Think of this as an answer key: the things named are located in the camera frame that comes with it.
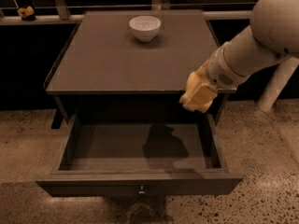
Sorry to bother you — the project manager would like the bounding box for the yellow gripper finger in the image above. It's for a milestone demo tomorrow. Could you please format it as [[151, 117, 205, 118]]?
[[178, 94, 190, 110], [192, 99, 212, 113]]

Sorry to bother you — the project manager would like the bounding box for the yellow sponge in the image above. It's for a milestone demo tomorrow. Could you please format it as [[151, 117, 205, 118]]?
[[184, 72, 197, 111]]

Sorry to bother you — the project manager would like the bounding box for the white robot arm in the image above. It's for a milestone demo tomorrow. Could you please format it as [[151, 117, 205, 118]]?
[[179, 0, 299, 113]]

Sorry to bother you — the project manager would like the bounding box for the metal drawer knob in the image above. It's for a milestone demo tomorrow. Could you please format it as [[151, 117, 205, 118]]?
[[137, 185, 147, 197]]

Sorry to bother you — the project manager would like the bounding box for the open grey top drawer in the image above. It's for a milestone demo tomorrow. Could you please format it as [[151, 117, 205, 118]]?
[[36, 115, 243, 197]]

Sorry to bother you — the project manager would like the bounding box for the white diagonal pole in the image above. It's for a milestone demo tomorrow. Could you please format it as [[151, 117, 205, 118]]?
[[257, 58, 299, 112]]

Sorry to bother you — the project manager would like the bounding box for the grey wooden cabinet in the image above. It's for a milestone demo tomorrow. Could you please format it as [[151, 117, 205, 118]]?
[[43, 8, 240, 130]]

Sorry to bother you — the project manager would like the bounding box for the white ceramic bowl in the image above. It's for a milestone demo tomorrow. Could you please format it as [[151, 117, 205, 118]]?
[[129, 16, 162, 42]]

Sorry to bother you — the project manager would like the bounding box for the small yellow black object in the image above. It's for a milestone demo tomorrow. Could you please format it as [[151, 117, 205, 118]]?
[[17, 6, 36, 21]]

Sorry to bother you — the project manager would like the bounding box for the metal railing frame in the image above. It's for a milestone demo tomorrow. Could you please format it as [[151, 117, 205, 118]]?
[[0, 0, 269, 26]]

